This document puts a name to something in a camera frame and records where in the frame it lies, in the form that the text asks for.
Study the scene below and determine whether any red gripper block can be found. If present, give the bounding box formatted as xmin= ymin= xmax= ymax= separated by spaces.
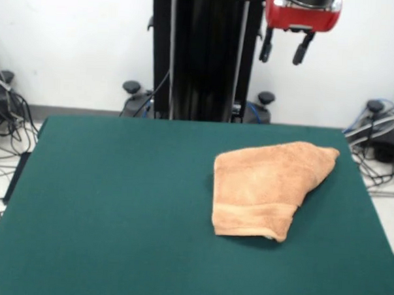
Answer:
xmin=258 ymin=0 xmax=343 ymax=67

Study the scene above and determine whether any tan terry towel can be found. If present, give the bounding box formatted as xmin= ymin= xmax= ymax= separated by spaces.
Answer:
xmin=209 ymin=137 xmax=341 ymax=246

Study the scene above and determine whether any dark green table cloth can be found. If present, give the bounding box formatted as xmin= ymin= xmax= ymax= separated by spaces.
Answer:
xmin=0 ymin=112 xmax=394 ymax=295

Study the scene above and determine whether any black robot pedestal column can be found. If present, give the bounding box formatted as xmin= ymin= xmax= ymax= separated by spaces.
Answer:
xmin=142 ymin=0 xmax=267 ymax=124

